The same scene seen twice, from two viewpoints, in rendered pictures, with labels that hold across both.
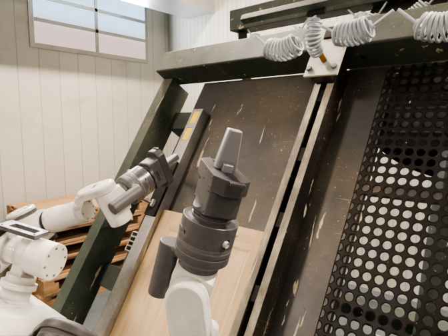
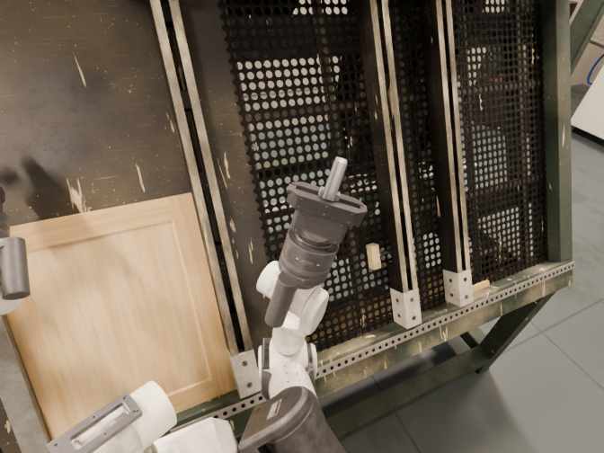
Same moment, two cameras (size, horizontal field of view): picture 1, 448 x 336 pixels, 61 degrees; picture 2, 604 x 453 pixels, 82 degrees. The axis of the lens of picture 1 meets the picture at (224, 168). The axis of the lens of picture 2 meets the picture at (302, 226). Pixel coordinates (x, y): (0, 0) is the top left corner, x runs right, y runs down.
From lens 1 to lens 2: 0.66 m
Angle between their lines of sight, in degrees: 70
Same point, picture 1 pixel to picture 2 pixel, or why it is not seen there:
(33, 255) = (157, 423)
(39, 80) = not seen: outside the picture
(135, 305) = (52, 355)
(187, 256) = (320, 279)
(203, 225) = (333, 251)
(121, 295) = (18, 364)
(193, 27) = not seen: outside the picture
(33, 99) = not seen: outside the picture
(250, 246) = (171, 216)
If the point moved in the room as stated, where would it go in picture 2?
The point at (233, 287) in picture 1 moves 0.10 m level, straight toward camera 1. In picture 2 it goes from (177, 259) to (209, 274)
